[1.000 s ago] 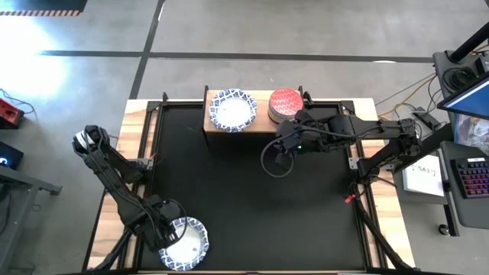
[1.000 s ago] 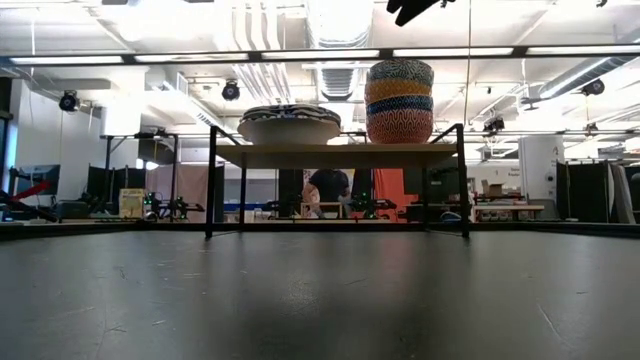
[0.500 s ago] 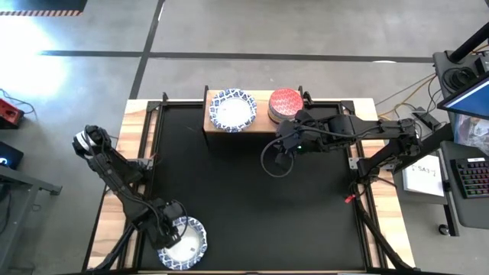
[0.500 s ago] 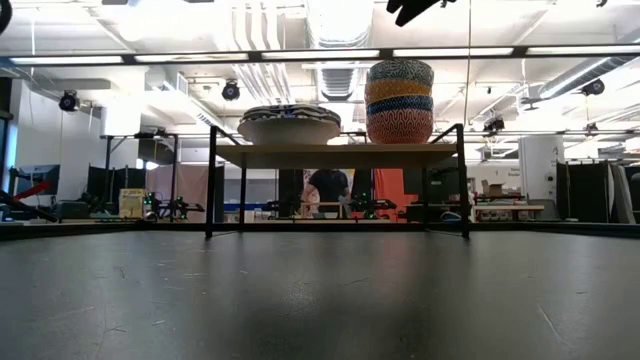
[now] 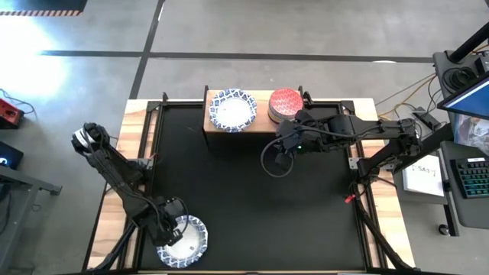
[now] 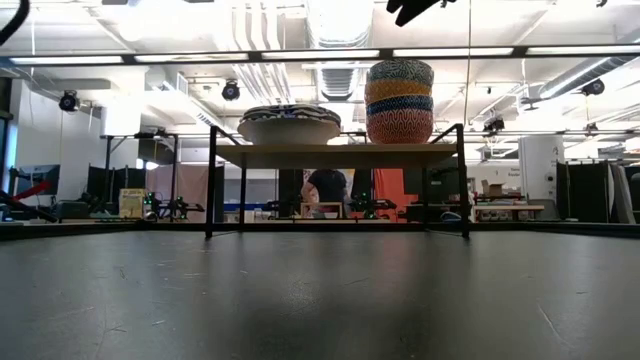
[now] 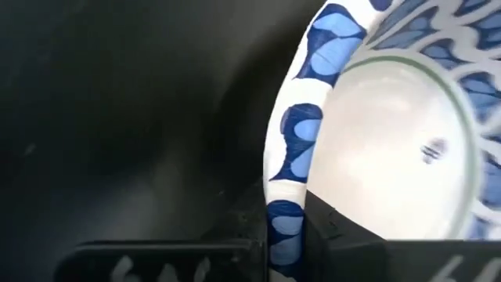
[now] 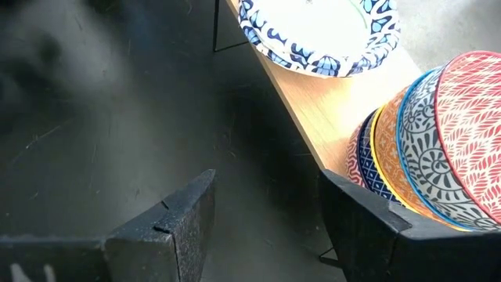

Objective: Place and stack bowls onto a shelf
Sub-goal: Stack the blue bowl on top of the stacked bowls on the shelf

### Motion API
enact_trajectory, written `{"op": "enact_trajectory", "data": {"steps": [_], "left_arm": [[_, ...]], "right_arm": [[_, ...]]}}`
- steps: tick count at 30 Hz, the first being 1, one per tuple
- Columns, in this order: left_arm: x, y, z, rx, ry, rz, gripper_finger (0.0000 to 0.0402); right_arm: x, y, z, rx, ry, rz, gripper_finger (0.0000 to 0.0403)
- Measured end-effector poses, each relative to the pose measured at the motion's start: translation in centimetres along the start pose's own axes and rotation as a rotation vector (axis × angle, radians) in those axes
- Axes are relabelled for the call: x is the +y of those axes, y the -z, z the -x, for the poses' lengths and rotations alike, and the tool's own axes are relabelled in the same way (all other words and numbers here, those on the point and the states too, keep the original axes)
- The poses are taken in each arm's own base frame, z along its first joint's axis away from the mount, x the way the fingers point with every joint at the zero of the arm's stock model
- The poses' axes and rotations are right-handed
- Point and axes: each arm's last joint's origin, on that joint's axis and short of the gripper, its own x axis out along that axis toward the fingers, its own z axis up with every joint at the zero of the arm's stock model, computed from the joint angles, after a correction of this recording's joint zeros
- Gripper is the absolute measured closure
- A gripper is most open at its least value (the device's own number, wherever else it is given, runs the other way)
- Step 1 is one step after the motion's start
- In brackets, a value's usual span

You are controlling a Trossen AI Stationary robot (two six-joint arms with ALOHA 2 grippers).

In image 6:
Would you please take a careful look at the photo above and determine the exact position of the thin vertical cable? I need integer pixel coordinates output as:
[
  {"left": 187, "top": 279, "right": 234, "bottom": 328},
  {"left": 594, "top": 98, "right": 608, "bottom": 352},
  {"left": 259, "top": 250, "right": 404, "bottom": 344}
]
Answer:
[{"left": 464, "top": 0, "right": 474, "bottom": 127}]

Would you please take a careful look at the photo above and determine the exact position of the person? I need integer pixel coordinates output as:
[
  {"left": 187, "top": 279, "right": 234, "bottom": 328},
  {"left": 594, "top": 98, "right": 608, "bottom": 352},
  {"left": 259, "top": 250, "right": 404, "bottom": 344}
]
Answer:
[{"left": 300, "top": 168, "right": 350, "bottom": 220}]

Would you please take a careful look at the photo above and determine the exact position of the red patterned bowl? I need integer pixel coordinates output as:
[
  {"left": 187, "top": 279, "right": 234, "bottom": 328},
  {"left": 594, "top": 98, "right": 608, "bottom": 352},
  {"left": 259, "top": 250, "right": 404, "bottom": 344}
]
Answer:
[{"left": 365, "top": 108, "right": 436, "bottom": 146}]

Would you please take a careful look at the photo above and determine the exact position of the yellow printed box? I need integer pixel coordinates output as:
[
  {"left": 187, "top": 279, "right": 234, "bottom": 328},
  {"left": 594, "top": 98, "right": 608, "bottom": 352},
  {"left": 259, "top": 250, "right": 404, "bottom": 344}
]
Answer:
[{"left": 118, "top": 187, "right": 147, "bottom": 220}]

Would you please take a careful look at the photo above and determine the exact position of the cardboard box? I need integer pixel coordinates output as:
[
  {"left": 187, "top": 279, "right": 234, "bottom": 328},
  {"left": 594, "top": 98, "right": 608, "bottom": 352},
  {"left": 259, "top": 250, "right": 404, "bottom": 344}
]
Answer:
[{"left": 480, "top": 179, "right": 507, "bottom": 198}]

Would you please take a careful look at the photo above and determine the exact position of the blue patterned bowl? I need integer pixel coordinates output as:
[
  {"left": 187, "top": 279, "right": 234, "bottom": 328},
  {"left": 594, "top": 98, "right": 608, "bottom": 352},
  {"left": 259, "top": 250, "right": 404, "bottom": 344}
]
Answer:
[{"left": 364, "top": 94, "right": 436, "bottom": 117}]

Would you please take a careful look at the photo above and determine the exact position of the green patterned bowl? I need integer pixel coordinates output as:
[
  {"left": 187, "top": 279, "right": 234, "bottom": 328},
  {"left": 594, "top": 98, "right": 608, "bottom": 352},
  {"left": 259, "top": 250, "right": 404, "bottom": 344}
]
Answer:
[{"left": 365, "top": 58, "right": 436, "bottom": 87}]

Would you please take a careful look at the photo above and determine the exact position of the yellow patterned bowl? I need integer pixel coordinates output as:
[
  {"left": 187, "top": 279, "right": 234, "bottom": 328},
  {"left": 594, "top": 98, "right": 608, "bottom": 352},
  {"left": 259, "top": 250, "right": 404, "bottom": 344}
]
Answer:
[{"left": 363, "top": 79, "right": 434, "bottom": 105}]

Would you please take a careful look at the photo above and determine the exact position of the small wooden crate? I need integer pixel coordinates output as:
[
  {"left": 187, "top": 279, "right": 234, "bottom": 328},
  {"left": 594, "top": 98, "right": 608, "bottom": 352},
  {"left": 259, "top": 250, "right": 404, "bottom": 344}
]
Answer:
[{"left": 299, "top": 200, "right": 346, "bottom": 220}]

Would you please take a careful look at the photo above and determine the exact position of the wooden background table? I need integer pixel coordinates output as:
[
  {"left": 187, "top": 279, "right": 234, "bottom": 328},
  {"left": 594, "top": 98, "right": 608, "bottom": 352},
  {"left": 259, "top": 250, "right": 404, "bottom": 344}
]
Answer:
[{"left": 471, "top": 203, "right": 546, "bottom": 222}]

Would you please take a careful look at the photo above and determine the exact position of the black partition screen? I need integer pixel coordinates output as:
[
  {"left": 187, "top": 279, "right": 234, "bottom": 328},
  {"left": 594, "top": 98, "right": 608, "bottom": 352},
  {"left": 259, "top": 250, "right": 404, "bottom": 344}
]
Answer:
[{"left": 555, "top": 160, "right": 610, "bottom": 223}]

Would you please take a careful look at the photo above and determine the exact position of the white round pillar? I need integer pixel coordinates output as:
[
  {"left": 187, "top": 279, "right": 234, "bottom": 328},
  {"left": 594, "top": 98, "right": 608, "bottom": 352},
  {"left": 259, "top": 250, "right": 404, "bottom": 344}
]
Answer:
[{"left": 518, "top": 134, "right": 567, "bottom": 202}]

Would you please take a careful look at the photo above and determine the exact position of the dark computer monitor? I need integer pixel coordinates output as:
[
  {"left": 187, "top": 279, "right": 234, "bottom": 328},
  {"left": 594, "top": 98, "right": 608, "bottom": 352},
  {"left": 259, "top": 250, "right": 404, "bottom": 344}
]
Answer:
[{"left": 14, "top": 164, "right": 62, "bottom": 197}]

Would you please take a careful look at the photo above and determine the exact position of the orange curtain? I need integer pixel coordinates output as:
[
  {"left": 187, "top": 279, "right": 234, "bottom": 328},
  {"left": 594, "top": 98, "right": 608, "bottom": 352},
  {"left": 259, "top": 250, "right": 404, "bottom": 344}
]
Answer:
[{"left": 373, "top": 168, "right": 427, "bottom": 224}]

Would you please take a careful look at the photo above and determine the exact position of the grey equipment case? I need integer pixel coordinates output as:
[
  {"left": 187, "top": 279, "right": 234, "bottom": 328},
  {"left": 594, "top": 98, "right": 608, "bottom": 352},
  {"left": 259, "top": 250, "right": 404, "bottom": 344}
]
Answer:
[{"left": 54, "top": 199, "right": 91, "bottom": 220}]

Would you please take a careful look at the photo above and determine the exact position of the black metal wooden shelf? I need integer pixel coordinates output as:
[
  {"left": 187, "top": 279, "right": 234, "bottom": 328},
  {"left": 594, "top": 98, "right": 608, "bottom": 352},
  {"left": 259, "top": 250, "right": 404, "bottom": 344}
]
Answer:
[{"left": 204, "top": 123, "right": 472, "bottom": 241}]

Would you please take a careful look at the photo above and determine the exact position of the black curved cable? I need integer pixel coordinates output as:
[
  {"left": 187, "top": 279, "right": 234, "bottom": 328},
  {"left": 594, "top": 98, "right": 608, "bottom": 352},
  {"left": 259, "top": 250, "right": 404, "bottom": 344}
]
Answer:
[{"left": 0, "top": 0, "right": 31, "bottom": 47}]

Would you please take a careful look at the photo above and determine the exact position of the black ceiling spotlight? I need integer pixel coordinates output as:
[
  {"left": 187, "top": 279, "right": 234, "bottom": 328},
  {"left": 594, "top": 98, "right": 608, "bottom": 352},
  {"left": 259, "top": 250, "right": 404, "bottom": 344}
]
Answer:
[
  {"left": 58, "top": 89, "right": 81, "bottom": 113},
  {"left": 220, "top": 80, "right": 242, "bottom": 103},
  {"left": 580, "top": 78, "right": 607, "bottom": 98}
]

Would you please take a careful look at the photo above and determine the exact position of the black metal stand frame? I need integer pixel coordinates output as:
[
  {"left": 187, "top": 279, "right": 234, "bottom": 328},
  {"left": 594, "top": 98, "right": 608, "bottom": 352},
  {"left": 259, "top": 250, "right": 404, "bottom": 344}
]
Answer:
[{"left": 99, "top": 131, "right": 180, "bottom": 221}]

